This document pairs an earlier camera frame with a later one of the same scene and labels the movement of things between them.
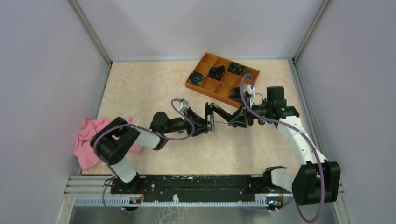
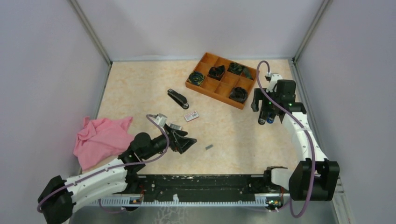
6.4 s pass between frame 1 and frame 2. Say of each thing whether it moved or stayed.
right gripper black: moved
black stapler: moved
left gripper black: moved
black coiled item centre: stayed
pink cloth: stayed
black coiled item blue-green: stayed
